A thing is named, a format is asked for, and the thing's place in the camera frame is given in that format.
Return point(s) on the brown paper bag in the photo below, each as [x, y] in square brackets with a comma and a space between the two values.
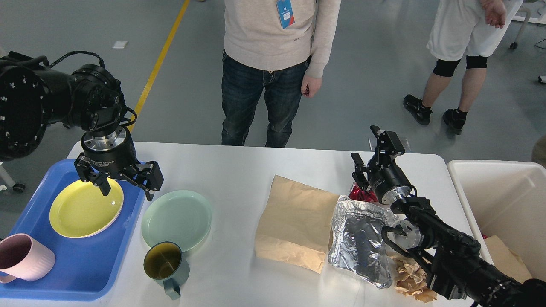
[295, 227]

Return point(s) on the blue id badge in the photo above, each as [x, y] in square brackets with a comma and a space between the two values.
[285, 12]

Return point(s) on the white plastic bin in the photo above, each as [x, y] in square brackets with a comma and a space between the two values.
[506, 199]

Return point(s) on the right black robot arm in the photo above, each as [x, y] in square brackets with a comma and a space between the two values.
[449, 257]

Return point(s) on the yellow plate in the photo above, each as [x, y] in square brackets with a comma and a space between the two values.
[80, 210]

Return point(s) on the dark teal mug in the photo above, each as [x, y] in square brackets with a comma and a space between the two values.
[164, 263]

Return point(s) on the white chair base left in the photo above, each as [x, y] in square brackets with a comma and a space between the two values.
[8, 183]

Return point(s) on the silver foil bag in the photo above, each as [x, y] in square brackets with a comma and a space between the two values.
[357, 245]

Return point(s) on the crumpled brown paper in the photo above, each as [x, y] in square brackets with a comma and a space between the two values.
[411, 279]

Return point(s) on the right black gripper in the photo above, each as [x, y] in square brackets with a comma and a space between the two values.
[386, 179]

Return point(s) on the pink mug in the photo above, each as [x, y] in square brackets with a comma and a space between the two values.
[23, 257]

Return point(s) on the blue plastic tray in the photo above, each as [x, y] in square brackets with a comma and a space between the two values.
[85, 268]

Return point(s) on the light green plate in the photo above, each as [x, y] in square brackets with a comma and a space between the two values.
[183, 217]

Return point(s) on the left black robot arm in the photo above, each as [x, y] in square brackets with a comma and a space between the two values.
[33, 96]

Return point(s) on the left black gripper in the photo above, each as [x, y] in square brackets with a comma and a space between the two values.
[114, 156]

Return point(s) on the person in white shorts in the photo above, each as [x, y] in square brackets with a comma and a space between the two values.
[470, 29]

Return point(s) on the person in beige sweater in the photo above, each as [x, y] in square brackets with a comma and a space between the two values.
[262, 60]

